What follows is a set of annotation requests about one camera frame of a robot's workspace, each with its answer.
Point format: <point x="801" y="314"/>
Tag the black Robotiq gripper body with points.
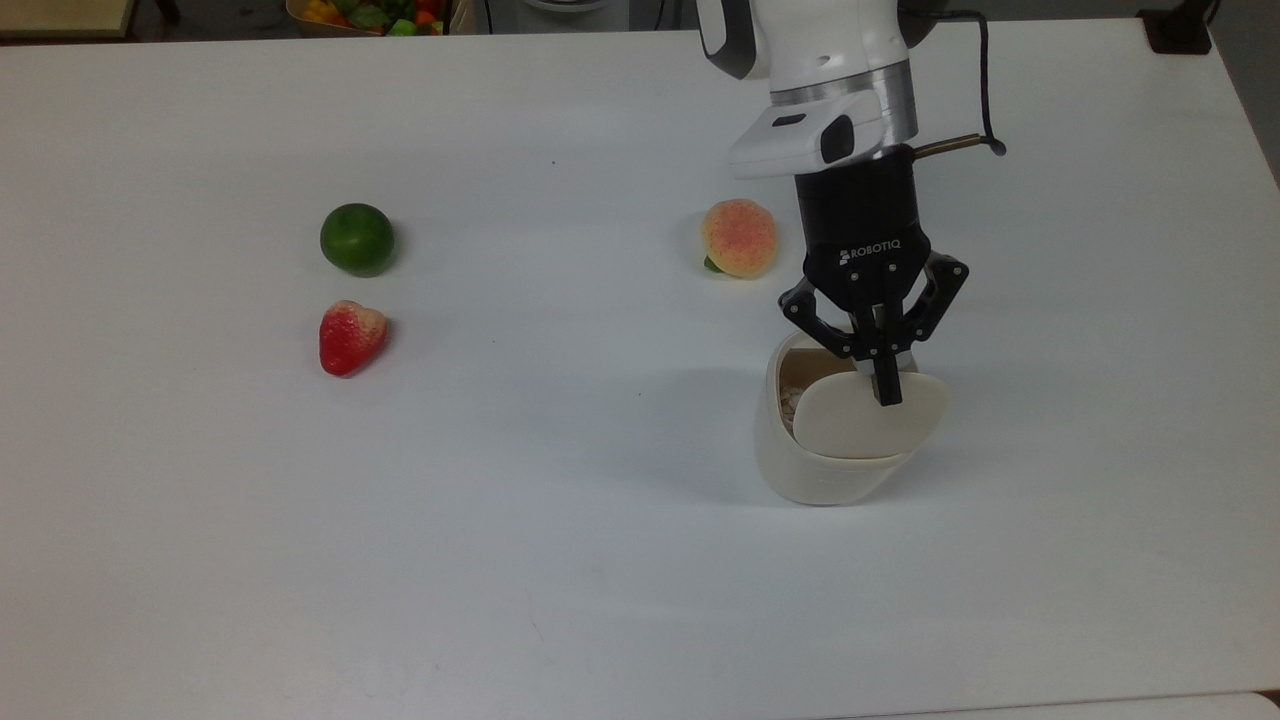
<point x="862" y="230"/>

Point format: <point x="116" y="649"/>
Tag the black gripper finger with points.
<point x="930" y="300"/>
<point x="815" y="312"/>

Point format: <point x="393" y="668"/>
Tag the beige garbage bin with lid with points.
<point x="850" y="440"/>

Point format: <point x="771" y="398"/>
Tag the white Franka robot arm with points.
<point x="820" y="70"/>

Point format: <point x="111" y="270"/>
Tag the orange yellow toy peach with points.
<point x="740" y="238"/>

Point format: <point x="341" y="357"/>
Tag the black square stand base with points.
<point x="1178" y="25"/>

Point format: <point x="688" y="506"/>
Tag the green toy lime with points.
<point x="356" y="239"/>

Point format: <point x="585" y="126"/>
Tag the red toy strawberry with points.
<point x="349" y="338"/>

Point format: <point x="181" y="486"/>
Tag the basket of toy vegetables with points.
<point x="370" y="15"/>

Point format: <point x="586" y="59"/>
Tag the light wooden tabletop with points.
<point x="65" y="15"/>

